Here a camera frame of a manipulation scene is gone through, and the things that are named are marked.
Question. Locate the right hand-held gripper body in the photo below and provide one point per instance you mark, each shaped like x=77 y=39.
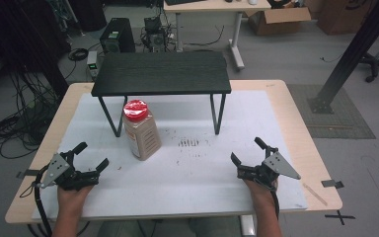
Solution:
x=269 y=169

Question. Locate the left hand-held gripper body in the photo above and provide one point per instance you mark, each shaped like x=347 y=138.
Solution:
x=59 y=171

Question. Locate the person's right hand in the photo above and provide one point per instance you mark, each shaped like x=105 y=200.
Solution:
x=260 y=192

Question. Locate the person's left hand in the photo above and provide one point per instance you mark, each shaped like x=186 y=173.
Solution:
x=72 y=197

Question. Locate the black tape strip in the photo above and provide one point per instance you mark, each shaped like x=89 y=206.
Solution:
x=332 y=183
x=26 y=173

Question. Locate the thin wooden stick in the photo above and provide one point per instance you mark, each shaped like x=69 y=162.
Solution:
x=314 y=194

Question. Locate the white foam board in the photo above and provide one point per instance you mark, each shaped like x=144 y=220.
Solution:
x=190 y=184

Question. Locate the red-lidded seasoning jar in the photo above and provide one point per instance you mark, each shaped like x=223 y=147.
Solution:
x=141 y=131

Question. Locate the white table leg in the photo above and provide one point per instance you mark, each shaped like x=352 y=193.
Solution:
x=247 y=225

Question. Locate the grey floor mat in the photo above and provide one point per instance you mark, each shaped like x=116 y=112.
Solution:
x=335 y=121

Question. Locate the black tape cross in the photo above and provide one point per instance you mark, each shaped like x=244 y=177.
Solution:
x=340 y=217

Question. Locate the grey bench power supply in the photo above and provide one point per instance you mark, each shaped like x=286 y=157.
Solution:
x=92 y=63

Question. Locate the black small shelf stand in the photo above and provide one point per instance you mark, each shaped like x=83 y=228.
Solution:
x=161 y=72

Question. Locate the black computer tower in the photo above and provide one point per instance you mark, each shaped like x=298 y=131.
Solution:
x=117 y=35

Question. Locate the open cardboard box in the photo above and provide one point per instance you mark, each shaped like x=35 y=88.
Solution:
x=278 y=20

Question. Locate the white computer mouse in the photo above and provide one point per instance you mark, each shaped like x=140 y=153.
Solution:
x=252 y=1

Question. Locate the light wooden desk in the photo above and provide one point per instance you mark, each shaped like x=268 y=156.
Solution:
x=217 y=6

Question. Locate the large closed cardboard box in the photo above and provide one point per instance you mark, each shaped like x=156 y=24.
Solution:
x=342 y=15

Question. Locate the black keyboard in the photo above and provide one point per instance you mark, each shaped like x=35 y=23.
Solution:
x=181 y=1

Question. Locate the black metal stand post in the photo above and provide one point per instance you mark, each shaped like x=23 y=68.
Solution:
x=352 y=56

